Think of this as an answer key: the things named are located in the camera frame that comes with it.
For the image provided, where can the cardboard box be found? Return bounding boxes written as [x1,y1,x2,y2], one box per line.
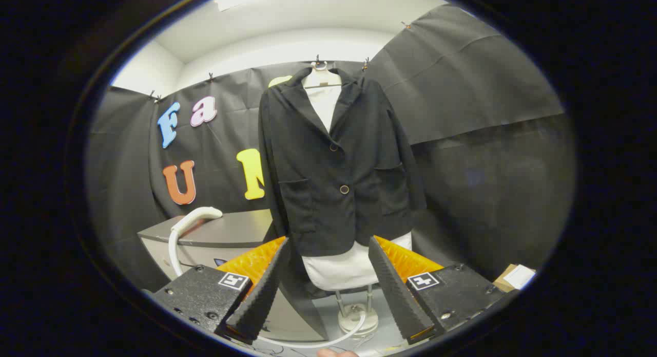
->
[493,264,537,292]

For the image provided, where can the metal garment stand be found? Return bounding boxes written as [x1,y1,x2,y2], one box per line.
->
[335,284,379,338]

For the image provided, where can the black blazer jacket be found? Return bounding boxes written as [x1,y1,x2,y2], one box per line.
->
[258,67,428,258]

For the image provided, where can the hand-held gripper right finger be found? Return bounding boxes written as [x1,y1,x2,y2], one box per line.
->
[368,235,519,346]

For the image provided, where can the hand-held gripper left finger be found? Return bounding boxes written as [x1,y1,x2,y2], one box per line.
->
[153,236,291,346]

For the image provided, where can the grey cabinet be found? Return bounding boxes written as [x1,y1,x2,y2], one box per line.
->
[138,209,329,342]

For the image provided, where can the black backdrop cloth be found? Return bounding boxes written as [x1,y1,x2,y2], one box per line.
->
[85,3,575,292]

